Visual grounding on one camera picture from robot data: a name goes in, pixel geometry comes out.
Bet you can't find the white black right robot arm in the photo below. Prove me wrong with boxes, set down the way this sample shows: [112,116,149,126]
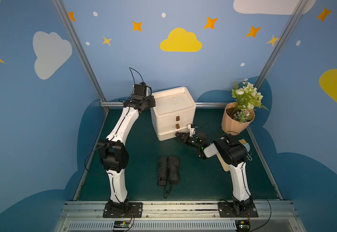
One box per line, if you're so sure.
[175,132,255,217]

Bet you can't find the right green circuit board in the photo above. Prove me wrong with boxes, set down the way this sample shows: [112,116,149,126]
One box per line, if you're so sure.
[235,220,251,232]

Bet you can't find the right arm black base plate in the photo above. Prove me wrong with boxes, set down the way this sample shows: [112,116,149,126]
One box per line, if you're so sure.
[217,201,258,218]

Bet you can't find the white green artificial flowers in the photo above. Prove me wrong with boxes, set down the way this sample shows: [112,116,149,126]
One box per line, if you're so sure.
[230,79,268,124]

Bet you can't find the horizontal aluminium frame rail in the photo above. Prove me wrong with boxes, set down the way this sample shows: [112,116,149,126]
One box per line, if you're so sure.
[100,101,228,109]

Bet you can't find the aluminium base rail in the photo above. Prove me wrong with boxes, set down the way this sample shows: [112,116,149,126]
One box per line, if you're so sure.
[55,200,306,232]

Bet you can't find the green circuit board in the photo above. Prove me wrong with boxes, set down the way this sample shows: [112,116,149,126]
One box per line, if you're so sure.
[235,220,251,232]
[113,221,133,230]

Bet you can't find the right aluminium frame post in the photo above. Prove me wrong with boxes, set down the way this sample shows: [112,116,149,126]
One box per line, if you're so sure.
[254,0,309,89]

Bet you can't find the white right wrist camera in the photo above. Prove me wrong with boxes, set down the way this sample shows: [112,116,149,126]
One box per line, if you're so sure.
[188,124,198,137]

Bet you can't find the left aluminium frame post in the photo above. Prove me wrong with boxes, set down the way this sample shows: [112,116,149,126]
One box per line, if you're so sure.
[52,0,109,114]

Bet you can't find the white drawer cabinet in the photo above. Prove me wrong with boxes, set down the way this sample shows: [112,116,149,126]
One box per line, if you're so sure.
[151,87,196,141]

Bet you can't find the aluminium frame post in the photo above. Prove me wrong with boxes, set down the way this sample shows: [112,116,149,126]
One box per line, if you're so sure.
[254,0,309,89]
[52,0,109,114]

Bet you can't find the left green circuit board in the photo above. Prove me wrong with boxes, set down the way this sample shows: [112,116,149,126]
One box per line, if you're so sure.
[113,221,133,230]

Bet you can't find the beige glove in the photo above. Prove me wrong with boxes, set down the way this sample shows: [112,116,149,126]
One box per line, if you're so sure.
[217,153,229,172]

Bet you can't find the black umbrella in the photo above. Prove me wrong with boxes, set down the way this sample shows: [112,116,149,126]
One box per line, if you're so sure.
[157,157,168,186]
[164,156,180,199]

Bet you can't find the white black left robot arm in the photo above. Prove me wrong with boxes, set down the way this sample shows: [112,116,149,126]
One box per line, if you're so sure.
[98,82,156,217]

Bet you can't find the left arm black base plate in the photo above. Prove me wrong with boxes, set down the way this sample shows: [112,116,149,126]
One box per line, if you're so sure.
[103,201,143,218]

